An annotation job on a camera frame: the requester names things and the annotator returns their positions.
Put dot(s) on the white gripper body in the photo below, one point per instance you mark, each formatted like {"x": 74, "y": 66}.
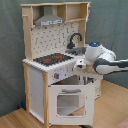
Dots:
{"x": 80, "y": 65}

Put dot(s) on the wooden toy kitchen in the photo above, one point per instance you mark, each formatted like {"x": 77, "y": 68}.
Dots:
{"x": 45, "y": 40}

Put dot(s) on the white oven door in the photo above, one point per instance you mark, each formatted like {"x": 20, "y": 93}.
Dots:
{"x": 71, "y": 104}

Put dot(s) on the black toy stovetop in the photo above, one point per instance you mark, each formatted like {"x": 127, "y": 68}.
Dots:
{"x": 52, "y": 59}

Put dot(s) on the grey range hood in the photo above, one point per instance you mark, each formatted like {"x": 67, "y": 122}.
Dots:
{"x": 48, "y": 18}

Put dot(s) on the grey toy sink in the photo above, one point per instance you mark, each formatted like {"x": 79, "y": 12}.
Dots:
{"x": 76, "y": 51}

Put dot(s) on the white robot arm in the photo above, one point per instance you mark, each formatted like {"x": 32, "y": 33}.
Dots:
{"x": 101, "y": 59}

